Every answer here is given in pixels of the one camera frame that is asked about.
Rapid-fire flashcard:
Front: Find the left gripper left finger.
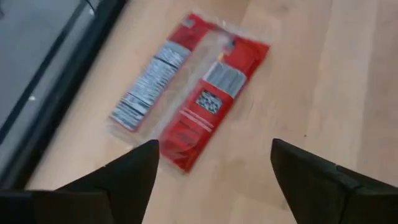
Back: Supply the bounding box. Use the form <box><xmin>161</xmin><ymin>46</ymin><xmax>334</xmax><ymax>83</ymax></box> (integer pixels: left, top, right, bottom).
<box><xmin>0</xmin><ymin>139</ymin><xmax>160</xmax><ymax>224</ymax></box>

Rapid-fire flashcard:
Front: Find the black metal table frame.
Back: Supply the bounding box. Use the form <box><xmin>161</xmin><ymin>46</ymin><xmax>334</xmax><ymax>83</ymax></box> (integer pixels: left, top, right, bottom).
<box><xmin>0</xmin><ymin>0</ymin><xmax>130</xmax><ymax>190</ymax></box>

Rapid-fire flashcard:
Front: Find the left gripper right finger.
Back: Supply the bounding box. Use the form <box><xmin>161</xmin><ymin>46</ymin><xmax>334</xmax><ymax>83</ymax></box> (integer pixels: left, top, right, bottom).
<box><xmin>269</xmin><ymin>138</ymin><xmax>398</xmax><ymax>224</ymax></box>

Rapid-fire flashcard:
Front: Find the red popcorn bag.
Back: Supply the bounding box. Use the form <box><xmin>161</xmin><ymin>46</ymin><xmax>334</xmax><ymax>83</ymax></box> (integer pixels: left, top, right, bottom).
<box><xmin>107</xmin><ymin>11</ymin><xmax>271</xmax><ymax>175</ymax></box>

